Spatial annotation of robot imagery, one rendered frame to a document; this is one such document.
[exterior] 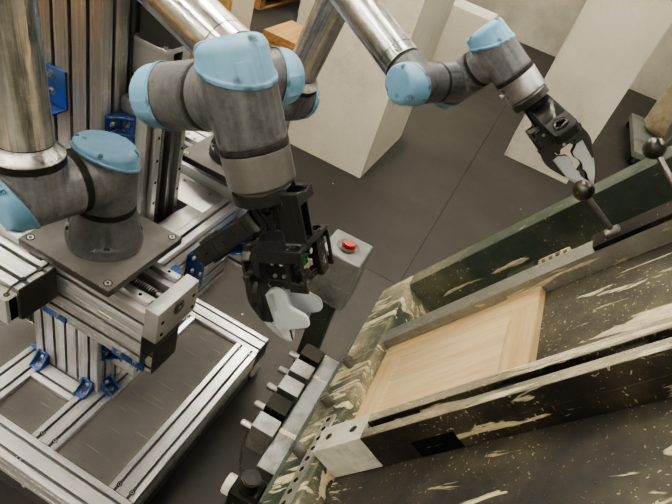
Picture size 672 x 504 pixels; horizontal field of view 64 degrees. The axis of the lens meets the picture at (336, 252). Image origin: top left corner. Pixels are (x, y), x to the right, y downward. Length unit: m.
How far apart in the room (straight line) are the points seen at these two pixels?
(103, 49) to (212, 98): 0.67
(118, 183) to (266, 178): 0.54
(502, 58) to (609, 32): 3.69
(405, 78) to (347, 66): 2.55
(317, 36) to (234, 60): 0.88
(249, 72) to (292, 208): 0.14
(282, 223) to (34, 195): 0.52
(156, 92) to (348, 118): 3.04
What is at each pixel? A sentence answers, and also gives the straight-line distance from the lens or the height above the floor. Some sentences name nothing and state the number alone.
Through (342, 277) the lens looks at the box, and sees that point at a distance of 1.50.
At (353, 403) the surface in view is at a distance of 1.20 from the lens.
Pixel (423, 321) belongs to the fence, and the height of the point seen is 1.00.
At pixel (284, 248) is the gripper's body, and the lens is 0.59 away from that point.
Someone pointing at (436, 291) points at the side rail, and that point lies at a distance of 1.50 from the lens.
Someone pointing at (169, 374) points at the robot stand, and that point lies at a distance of 2.01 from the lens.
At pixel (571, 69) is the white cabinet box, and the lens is 4.79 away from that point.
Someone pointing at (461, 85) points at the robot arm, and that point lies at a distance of 1.10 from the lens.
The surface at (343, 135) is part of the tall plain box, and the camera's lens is 3.68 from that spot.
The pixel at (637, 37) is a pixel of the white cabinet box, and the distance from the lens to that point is 4.75.
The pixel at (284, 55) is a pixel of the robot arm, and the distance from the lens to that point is 0.73.
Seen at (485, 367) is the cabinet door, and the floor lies 1.16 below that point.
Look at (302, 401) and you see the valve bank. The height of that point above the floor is 0.74.
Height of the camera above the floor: 1.83
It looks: 37 degrees down
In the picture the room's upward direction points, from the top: 20 degrees clockwise
